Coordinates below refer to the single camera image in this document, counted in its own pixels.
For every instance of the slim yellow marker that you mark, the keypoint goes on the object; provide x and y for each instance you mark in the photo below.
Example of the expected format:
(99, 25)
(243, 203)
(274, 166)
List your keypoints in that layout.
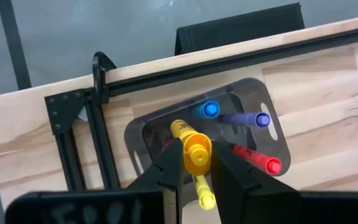
(196, 152)

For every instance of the light blue highlighter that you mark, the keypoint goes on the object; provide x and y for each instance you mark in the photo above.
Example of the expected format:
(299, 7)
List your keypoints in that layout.
(210, 109)

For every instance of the black metal table frame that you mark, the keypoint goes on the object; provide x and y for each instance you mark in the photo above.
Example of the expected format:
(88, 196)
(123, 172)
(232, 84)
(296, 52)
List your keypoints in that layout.
(228, 63)

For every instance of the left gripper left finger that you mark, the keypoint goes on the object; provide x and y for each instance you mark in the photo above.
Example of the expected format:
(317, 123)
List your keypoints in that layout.
(169, 174)

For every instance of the slim red marker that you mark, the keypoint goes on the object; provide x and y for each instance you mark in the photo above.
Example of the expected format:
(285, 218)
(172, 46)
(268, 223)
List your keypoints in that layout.
(259, 160)

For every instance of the dark grey plastic bin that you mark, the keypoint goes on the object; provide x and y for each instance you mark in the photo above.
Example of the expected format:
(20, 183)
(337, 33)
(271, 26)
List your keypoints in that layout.
(253, 90)

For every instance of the large black box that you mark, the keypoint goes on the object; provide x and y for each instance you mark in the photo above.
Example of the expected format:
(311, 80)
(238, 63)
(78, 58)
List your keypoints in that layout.
(238, 28)

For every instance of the black frame bracket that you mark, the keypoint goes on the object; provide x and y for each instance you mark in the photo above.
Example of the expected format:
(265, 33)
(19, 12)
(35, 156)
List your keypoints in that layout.
(99, 77)

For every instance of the yellow highlighter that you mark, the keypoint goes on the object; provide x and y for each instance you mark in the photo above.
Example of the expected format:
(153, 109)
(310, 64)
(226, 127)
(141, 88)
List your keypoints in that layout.
(204, 193)

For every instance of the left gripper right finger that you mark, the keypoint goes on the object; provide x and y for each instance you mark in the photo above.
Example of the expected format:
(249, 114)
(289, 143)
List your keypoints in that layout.
(228, 186)

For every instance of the purple highlighter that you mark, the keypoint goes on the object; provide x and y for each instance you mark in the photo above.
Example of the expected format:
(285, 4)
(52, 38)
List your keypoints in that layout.
(247, 119)

